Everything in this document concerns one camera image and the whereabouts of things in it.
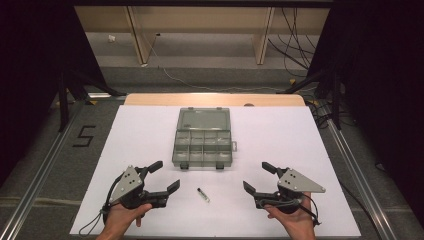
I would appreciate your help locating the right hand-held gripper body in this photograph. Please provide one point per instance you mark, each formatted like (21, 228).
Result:
(293, 183)

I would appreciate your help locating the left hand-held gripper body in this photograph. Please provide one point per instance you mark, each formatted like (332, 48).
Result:
(128, 186)

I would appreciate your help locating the person's left hand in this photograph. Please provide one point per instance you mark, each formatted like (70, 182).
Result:
(121, 218)

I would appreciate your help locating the person's right hand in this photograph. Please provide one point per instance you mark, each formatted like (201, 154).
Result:
(298, 221)

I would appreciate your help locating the white table board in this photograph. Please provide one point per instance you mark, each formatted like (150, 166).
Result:
(150, 140)

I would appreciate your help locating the clear grey compartment box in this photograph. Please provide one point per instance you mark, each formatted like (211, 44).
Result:
(202, 143)

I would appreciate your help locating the black tape floor mark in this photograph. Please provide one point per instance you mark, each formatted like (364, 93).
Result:
(85, 136)

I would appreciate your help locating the black metal stand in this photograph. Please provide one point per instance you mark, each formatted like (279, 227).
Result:
(66, 96)
(328, 90)

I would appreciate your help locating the wooden desk leg panel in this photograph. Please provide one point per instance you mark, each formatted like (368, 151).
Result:
(141, 36)
(263, 36)

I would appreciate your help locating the black curtain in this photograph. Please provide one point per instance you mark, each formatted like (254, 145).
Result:
(383, 83)
(33, 66)

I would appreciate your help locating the small white floor object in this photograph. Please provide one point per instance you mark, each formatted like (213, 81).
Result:
(112, 38)

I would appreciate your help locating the aluminium floor rail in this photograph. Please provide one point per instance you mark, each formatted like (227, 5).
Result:
(46, 166)
(360, 180)

